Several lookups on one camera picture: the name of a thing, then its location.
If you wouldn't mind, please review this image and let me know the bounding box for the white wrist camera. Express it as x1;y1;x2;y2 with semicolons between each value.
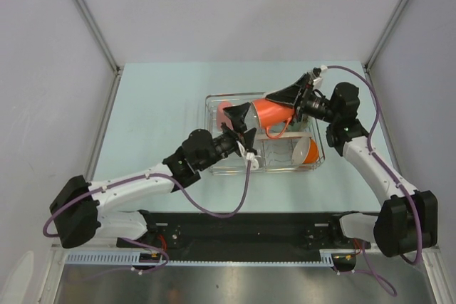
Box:
237;142;264;172
309;65;328;89

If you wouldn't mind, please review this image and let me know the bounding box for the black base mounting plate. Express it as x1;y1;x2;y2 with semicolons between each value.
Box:
138;212;375;263

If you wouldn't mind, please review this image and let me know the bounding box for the metal wire dish rack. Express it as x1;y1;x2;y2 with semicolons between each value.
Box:
204;92;325;172

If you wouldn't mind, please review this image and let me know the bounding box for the coral pink cup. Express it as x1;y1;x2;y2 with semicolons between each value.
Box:
216;101;233;131

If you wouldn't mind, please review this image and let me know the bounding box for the aluminium frame post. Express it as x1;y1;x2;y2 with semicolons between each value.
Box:
364;0;411;72
72;0;120;75

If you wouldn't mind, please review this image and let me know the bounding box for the orange mug white inside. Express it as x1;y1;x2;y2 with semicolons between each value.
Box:
252;98;294;140

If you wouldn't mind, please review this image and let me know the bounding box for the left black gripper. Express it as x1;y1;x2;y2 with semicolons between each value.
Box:
197;102;255;171

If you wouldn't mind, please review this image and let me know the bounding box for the white bowl orange outside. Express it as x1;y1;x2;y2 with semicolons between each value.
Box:
291;137;320;165

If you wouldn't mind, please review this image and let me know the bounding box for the right aluminium frame post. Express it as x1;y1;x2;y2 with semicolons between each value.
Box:
364;0;411;72

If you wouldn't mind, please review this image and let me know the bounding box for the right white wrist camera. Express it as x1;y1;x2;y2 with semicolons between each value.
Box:
309;65;328;89

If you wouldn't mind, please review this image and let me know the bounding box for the white slotted cable duct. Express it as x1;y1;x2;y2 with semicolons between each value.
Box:
66;251;334;268

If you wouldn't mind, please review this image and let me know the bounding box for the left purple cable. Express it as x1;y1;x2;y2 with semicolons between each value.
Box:
42;157;256;276

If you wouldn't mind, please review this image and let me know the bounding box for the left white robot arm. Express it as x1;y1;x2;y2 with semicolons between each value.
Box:
47;103;258;249

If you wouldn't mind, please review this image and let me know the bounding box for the left aluminium frame post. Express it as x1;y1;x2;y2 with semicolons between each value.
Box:
72;0;120;75

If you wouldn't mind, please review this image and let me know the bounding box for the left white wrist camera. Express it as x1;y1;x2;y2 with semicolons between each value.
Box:
237;142;264;172

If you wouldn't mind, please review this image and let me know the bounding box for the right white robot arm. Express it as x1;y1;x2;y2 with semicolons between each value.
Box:
266;68;437;265

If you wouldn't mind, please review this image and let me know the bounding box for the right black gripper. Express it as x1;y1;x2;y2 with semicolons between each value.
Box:
266;74;338;127

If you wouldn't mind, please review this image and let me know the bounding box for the pink beige leaf plate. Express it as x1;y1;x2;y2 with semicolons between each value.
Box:
255;131;313;140

